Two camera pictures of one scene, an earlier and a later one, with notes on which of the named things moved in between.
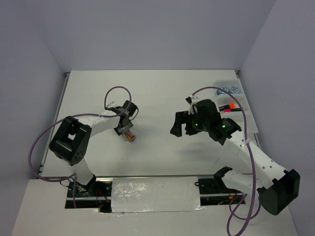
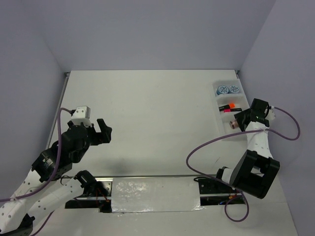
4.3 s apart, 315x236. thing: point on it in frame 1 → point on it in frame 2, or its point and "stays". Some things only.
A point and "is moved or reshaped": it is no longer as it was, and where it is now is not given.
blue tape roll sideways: (218, 91) stays
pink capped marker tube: (129, 135) is moved or reshaped
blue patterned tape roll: (233, 89) stays
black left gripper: (119, 131) → (106, 132)
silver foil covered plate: (157, 194) stays
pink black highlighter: (232, 109) stays
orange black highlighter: (231, 105) stays
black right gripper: (181, 117) → (240, 116)
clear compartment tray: (229, 107) stays
